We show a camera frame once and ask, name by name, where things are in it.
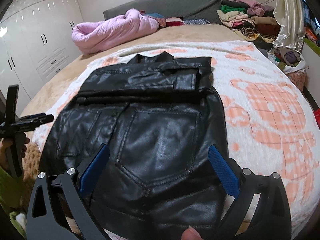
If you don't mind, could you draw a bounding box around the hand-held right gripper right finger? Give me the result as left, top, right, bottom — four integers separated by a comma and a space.
208, 145, 292, 240

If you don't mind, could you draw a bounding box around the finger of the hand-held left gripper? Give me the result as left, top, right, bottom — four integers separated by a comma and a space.
19, 113, 48, 120
19, 114, 55, 131

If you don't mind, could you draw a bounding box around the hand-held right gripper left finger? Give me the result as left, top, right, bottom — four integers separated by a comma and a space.
26, 144, 110, 240

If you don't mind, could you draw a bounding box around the black leather jacket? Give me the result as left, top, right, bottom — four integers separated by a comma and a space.
39, 51, 234, 240

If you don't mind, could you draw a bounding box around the plastic bag of clothes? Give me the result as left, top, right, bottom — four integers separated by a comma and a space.
268, 45, 310, 75

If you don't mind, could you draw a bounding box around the pile of folded clothes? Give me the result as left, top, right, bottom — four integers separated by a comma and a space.
216, 0, 280, 45

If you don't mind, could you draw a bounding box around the person's left hand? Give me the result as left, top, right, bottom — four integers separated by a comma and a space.
0, 133, 31, 172

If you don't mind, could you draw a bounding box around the person's right hand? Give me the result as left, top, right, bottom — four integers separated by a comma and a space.
181, 226, 203, 240

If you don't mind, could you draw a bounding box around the white blanket with orange print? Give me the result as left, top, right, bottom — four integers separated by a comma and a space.
32, 40, 319, 238

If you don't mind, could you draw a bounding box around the white wardrobe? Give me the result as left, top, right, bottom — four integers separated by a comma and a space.
0, 0, 84, 105

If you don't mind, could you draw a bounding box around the red cloth item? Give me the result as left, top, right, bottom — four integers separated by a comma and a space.
313, 109, 320, 131

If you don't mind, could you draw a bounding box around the pink quilt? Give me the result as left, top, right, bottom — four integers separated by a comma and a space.
72, 8, 161, 56

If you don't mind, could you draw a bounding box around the pink patterned box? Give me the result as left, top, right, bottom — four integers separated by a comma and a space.
287, 69, 307, 92

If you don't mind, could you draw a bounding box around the tan bed cover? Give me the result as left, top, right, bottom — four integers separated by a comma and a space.
19, 23, 253, 120

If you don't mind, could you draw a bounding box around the green cloth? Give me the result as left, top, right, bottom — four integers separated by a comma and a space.
303, 38, 320, 53

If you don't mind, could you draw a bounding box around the teal cloth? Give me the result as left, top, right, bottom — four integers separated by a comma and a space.
144, 12, 166, 20

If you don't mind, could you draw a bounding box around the red folded cloth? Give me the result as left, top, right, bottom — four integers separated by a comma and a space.
166, 17, 185, 27

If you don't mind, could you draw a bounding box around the cream satin curtain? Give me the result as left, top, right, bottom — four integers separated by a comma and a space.
272, 0, 307, 50

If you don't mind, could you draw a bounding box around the grey headboard cushion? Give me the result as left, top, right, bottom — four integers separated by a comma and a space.
103, 0, 224, 26

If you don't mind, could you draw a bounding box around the window with bars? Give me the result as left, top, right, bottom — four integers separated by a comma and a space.
299, 0, 320, 42

